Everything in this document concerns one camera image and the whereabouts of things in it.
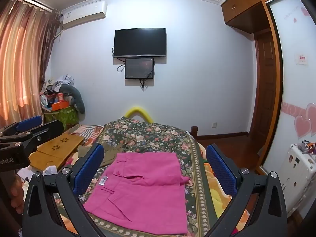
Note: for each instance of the person's left hand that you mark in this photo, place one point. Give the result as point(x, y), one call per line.
point(16, 192)

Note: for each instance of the green storage bag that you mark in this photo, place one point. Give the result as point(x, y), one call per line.
point(64, 117)

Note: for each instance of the black wall television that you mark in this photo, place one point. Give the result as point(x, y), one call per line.
point(139, 43)

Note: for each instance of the olive green pants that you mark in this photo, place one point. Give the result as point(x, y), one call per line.
point(108, 154)

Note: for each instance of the pile of clothes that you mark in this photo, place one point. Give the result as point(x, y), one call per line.
point(64, 80)

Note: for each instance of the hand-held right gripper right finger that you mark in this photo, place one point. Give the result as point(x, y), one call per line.
point(221, 170)

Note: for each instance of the wooden overhead cabinet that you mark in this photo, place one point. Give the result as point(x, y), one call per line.
point(244, 7)

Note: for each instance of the bamboo lap table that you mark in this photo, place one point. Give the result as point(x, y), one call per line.
point(56, 148)

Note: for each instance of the brown wooden door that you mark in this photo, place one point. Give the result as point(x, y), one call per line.
point(265, 84)

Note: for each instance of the small black wall monitor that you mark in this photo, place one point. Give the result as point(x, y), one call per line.
point(139, 68)

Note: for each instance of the striped cloth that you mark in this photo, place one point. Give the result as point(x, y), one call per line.
point(88, 132)

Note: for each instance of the orange box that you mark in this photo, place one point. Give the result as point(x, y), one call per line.
point(60, 105)

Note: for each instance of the orange yellow blanket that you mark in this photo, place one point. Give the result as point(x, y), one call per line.
point(218, 202)

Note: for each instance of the orange pink curtain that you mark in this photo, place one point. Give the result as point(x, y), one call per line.
point(22, 54)

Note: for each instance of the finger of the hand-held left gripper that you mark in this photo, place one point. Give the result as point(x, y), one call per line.
point(28, 124)
point(49, 129)

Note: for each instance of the white air conditioner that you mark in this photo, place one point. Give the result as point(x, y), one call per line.
point(84, 14)

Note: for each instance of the white red wall label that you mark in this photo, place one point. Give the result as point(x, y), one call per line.
point(301, 59)

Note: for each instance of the pink heart decal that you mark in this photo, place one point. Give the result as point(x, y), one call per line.
point(305, 123)

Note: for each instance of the white crumpled cloth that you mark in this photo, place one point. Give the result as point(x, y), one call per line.
point(50, 170)

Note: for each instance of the grey plush pillow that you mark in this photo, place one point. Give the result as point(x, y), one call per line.
point(79, 101)

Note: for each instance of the yellow foam tube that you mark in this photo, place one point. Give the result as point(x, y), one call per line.
point(138, 108)

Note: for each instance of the pile of small trinkets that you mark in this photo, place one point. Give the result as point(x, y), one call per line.
point(307, 147)

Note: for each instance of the white suitcase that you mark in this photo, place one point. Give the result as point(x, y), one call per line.
point(296, 172)

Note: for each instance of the pink pants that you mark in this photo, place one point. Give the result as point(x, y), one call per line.
point(143, 190)

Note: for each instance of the wooden bed post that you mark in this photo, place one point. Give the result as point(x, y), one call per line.
point(194, 132)

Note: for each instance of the dark floral blanket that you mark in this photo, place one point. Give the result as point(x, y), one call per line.
point(153, 138)

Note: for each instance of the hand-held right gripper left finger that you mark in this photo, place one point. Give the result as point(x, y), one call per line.
point(88, 169)

